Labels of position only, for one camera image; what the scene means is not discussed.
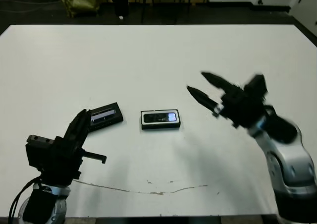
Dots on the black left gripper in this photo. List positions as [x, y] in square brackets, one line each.
[62, 159]

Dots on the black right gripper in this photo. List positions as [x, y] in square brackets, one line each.
[240, 107]

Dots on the black box lid with print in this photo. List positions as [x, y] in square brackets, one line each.
[109, 121]

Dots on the black oblong camera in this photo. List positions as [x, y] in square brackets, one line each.
[156, 118]

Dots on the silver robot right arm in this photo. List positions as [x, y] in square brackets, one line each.
[289, 159]

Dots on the black box with white inlay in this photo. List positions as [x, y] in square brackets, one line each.
[159, 127]

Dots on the black waste bin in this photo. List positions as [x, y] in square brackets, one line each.
[119, 3]

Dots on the yellow plastic bag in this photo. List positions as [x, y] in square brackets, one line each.
[79, 1]

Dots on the white door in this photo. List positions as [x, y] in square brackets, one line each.
[305, 3]

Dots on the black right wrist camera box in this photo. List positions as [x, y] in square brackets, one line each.
[257, 84]

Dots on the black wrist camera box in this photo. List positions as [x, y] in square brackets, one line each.
[257, 84]
[38, 153]

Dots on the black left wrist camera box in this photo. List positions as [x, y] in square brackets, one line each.
[38, 153]

